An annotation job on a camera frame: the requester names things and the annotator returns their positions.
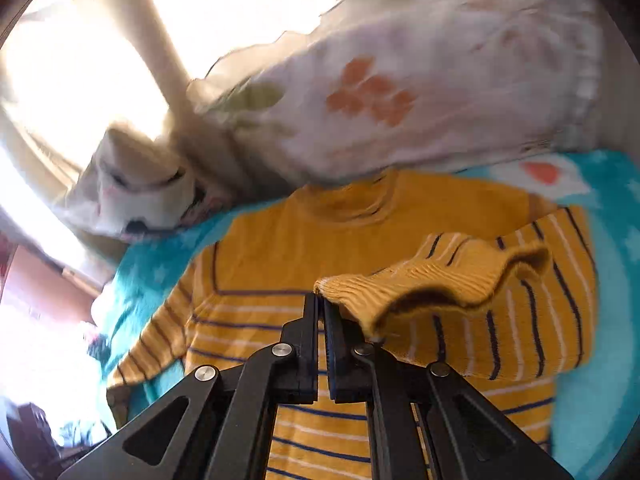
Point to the yellow striped knit sweater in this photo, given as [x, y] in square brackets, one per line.
[300, 240]

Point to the teal star print blanket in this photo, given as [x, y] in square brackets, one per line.
[585, 410]

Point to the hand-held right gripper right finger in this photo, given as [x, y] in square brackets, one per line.
[334, 360]

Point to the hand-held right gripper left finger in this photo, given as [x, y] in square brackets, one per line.
[310, 355]

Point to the white crumpled cloth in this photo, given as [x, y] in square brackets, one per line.
[135, 195]

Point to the white floral quilt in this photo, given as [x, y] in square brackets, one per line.
[425, 95]

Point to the cream curtain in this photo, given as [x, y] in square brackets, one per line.
[160, 35]

